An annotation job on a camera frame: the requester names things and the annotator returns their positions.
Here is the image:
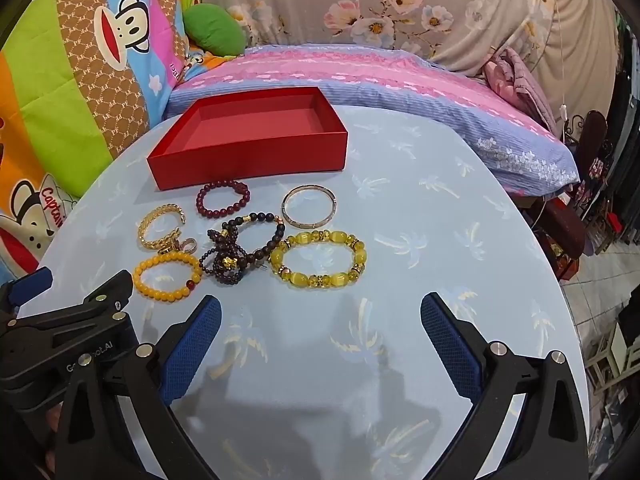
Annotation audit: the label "beige plain cloth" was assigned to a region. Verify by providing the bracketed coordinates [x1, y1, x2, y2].
[530, 0, 621, 141]

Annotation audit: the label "dark brown bead bracelet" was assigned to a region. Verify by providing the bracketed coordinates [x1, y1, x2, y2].
[220, 212, 287, 261]

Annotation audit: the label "person's left hand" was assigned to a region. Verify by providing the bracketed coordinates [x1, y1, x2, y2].
[42, 402, 66, 476]

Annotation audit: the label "pink quilted cloth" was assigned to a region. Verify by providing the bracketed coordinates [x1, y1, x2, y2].
[482, 46, 558, 136]

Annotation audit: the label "gold chain bracelet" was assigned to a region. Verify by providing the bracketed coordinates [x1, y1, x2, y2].
[138, 203, 187, 256]

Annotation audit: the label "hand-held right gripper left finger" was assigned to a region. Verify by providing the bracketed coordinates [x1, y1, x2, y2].
[52, 296, 222, 480]

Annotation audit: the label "small garnet wrap bracelet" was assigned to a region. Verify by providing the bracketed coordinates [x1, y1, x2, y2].
[199, 229, 261, 286]

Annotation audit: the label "dark wooden chair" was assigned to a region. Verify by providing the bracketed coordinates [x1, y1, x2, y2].
[530, 110, 608, 281]

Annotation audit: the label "thin metal bangle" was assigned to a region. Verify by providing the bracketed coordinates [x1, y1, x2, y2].
[281, 184, 338, 226]

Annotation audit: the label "red cardboard box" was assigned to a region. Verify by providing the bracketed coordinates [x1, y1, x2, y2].
[146, 86, 349, 192]

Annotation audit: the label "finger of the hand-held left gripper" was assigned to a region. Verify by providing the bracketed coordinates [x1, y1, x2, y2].
[0, 267, 53, 321]
[0, 270, 135, 356]

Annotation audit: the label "pink and blue striped bedding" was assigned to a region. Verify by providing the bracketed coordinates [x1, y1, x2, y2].
[165, 42, 581, 198]

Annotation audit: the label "green pillow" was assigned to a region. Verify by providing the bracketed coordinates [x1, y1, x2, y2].
[182, 2, 246, 57]

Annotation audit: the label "yellow cat-eye bead bracelet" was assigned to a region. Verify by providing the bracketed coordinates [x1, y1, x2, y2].
[269, 229, 367, 291]

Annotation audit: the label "orange-yellow bead bracelet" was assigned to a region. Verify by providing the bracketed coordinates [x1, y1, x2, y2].
[132, 252, 203, 301]

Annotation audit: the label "grey floral bed sheet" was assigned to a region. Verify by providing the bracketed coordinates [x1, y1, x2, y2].
[200, 0, 558, 76]

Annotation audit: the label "dark red bead bracelet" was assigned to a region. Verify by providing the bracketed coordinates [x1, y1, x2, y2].
[196, 180, 250, 219]

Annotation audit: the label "colourful cartoon monkey blanket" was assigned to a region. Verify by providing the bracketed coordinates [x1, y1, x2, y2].
[0, 0, 206, 281]

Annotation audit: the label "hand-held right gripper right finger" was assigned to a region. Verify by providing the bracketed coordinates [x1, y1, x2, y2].
[421, 292, 588, 480]

